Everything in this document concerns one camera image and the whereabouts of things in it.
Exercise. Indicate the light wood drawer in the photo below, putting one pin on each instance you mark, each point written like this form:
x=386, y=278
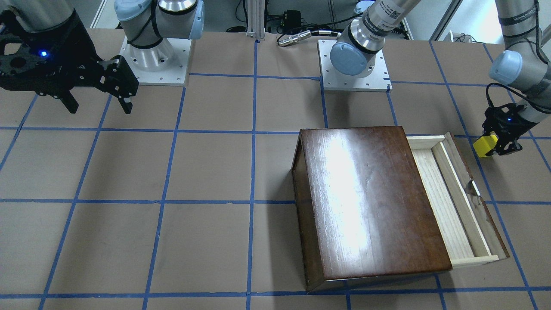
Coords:
x=467, y=227

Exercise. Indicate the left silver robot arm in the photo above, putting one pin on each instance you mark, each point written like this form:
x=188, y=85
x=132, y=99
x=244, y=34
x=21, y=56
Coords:
x=523, y=69

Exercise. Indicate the silver cable connector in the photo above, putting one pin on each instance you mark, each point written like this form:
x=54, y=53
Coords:
x=294, y=39

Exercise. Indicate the yellow block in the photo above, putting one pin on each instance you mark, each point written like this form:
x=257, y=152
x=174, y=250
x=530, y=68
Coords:
x=484, y=146

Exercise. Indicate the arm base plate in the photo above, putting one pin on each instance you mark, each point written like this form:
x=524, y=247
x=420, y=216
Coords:
x=345, y=68
x=164, y=65

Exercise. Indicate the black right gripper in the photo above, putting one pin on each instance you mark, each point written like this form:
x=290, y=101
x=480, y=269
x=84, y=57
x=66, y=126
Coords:
x=81, y=48

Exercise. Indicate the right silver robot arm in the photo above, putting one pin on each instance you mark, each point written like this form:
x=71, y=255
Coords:
x=145, y=22

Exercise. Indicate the aluminium frame post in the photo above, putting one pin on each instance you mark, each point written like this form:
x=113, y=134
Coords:
x=255, y=19

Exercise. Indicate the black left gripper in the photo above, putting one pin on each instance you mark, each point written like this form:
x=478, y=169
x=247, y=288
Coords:
x=513, y=128

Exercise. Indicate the dark wooden drawer cabinet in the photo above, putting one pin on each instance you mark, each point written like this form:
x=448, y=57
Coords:
x=363, y=211

